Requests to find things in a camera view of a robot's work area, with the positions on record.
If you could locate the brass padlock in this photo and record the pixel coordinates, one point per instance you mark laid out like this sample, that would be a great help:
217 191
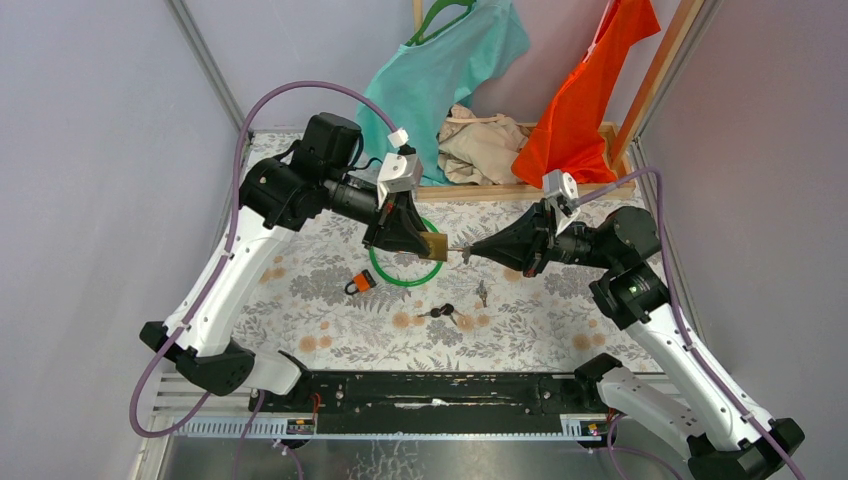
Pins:
437 244

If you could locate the wooden post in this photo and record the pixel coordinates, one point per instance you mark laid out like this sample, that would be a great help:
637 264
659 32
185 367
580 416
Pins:
679 26

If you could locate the small silver key pair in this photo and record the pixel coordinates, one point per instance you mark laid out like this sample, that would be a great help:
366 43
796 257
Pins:
482 293

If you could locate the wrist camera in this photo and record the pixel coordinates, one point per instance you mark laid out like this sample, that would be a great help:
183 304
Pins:
400 171
561 193

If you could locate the wooden tray frame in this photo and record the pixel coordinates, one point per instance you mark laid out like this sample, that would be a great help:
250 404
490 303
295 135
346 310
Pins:
476 193

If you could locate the white slotted cable duct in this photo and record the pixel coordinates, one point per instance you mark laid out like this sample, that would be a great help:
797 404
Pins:
563 428

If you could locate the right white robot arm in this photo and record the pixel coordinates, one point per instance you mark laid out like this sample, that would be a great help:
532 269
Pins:
715 426

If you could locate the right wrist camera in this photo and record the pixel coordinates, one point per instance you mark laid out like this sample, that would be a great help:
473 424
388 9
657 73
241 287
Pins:
561 193

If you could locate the orange shirt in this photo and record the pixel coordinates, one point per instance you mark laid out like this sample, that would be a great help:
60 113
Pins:
566 137

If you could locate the green cable lock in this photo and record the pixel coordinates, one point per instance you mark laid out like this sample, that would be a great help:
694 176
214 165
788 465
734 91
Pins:
403 269

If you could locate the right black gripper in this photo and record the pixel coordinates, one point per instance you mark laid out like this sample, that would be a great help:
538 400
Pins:
524 244

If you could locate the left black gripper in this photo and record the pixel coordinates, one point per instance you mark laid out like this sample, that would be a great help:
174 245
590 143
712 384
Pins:
397 224

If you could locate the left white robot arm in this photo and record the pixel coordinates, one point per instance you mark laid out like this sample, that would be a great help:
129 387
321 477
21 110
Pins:
277 197

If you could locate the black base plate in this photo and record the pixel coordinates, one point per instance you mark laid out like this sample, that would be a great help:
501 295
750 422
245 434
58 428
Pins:
438 402

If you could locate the beige crumpled cloth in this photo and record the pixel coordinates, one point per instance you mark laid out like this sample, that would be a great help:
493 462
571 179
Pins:
480 150

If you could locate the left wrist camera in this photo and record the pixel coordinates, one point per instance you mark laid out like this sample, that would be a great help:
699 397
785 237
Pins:
400 171

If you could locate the orange black small padlock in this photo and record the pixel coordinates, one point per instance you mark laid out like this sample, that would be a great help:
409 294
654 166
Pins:
360 283

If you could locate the teal shirt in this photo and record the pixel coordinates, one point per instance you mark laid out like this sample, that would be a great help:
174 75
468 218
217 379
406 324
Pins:
420 83

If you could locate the green clothes hanger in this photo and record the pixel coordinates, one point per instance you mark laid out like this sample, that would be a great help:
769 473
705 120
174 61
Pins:
431 18

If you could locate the floral table mat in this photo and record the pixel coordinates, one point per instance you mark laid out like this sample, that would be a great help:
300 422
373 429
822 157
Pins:
545 323

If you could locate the black headed keys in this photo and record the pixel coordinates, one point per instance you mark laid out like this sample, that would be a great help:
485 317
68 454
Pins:
447 310

